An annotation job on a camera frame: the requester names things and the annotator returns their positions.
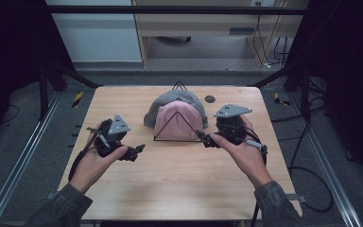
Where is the aluminium floor rail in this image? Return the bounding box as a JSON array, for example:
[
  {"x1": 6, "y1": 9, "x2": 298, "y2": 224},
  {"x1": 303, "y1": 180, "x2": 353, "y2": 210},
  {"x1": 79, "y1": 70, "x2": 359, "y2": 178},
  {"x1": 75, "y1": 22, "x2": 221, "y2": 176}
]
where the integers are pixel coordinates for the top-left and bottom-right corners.
[
  {"x1": 0, "y1": 91, "x2": 62, "y2": 227},
  {"x1": 287, "y1": 94, "x2": 363, "y2": 227}
]

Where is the grey knit hat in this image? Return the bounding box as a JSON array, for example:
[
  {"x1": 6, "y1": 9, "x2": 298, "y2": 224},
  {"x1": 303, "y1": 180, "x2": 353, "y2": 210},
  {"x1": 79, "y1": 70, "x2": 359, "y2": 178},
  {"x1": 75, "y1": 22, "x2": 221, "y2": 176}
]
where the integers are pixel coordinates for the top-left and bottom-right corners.
[{"x1": 143, "y1": 89, "x2": 209, "y2": 129}]

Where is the pink knit hat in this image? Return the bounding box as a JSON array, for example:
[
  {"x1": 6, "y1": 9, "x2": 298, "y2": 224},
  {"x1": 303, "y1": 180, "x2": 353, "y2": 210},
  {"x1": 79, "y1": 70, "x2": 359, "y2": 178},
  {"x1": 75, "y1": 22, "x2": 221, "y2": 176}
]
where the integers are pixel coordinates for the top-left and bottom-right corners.
[{"x1": 153, "y1": 99, "x2": 203, "y2": 141}]

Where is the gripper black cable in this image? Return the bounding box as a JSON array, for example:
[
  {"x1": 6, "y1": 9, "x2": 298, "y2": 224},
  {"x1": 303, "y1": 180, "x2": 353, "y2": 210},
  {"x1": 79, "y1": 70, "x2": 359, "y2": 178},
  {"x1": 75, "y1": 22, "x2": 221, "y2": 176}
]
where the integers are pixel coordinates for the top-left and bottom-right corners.
[
  {"x1": 68, "y1": 138, "x2": 99, "y2": 183},
  {"x1": 245, "y1": 126, "x2": 269, "y2": 168}
]

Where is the black horizontal frame bar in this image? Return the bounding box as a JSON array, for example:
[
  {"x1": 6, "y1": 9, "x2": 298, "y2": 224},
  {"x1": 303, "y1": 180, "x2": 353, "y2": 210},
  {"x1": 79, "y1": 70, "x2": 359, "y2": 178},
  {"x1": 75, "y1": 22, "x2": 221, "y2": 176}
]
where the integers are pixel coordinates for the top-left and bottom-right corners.
[{"x1": 45, "y1": 5, "x2": 310, "y2": 16}]

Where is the white cabinet panel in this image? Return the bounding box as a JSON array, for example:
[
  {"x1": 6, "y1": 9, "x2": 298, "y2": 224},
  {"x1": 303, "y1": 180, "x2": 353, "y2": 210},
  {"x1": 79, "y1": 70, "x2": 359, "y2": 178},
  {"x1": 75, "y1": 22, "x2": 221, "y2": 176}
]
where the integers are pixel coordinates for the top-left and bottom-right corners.
[{"x1": 45, "y1": 0, "x2": 143, "y2": 62}]

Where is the person's left hand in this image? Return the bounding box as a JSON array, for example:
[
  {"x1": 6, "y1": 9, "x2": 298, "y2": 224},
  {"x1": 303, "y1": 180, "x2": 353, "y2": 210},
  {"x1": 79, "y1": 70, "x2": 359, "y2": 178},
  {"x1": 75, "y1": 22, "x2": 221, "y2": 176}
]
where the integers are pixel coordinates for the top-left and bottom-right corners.
[{"x1": 70, "y1": 124, "x2": 130, "y2": 194}]

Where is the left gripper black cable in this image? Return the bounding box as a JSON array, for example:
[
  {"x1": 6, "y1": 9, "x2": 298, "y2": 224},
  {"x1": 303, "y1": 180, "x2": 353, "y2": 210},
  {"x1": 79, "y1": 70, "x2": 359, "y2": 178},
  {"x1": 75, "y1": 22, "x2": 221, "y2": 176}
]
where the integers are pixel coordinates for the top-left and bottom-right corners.
[{"x1": 68, "y1": 138, "x2": 99, "y2": 183}]

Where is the yellow cable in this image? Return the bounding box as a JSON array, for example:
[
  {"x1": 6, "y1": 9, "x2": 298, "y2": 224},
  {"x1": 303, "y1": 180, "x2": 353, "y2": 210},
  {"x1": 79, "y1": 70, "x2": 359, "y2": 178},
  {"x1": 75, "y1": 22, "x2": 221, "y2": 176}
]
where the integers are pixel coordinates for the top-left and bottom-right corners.
[{"x1": 252, "y1": 14, "x2": 281, "y2": 66}]

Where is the person's right hand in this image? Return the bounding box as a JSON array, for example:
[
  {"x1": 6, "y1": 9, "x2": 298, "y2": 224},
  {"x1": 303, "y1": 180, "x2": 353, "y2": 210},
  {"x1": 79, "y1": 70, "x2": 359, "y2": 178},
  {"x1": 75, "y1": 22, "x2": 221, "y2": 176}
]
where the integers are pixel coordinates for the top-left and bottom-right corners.
[{"x1": 210, "y1": 114, "x2": 273, "y2": 190}]

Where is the black frame strut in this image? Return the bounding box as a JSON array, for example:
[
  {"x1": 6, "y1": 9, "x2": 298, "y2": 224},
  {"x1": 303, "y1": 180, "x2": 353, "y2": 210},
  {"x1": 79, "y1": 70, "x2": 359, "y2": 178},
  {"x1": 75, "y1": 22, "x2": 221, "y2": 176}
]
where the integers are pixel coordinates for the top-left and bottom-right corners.
[
  {"x1": 38, "y1": 60, "x2": 104, "y2": 121},
  {"x1": 251, "y1": 61, "x2": 312, "y2": 121}
]

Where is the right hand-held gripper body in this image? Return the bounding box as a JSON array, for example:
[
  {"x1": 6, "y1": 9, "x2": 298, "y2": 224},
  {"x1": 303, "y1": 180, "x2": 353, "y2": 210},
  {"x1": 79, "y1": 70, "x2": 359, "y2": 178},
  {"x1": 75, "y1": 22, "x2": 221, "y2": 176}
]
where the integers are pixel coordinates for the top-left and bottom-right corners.
[{"x1": 213, "y1": 103, "x2": 253, "y2": 147}]

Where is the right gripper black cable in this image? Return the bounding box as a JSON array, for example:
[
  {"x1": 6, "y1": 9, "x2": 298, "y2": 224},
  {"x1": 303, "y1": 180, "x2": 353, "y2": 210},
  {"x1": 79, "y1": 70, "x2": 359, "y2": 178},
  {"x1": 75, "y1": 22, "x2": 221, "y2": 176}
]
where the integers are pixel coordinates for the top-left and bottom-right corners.
[{"x1": 245, "y1": 126, "x2": 269, "y2": 168}]

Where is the black floor cable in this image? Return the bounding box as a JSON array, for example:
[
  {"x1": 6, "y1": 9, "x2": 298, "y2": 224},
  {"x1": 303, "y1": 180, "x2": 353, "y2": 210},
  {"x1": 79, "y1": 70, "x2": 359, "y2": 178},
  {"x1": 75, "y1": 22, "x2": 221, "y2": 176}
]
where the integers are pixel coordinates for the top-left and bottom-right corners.
[{"x1": 287, "y1": 119, "x2": 335, "y2": 213}]

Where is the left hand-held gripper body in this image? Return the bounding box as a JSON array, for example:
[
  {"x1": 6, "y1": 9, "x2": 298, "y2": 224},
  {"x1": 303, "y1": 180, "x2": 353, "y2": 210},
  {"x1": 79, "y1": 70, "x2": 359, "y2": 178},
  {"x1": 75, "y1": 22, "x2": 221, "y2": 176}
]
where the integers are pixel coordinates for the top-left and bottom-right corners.
[{"x1": 87, "y1": 113, "x2": 131, "y2": 158}]

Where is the yellow black tape strip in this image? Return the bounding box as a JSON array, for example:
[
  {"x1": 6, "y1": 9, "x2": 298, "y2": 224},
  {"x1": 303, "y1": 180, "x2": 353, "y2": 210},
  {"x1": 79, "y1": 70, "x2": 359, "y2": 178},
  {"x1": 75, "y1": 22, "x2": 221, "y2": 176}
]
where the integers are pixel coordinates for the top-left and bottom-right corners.
[
  {"x1": 273, "y1": 92, "x2": 291, "y2": 107},
  {"x1": 72, "y1": 91, "x2": 85, "y2": 109}
]

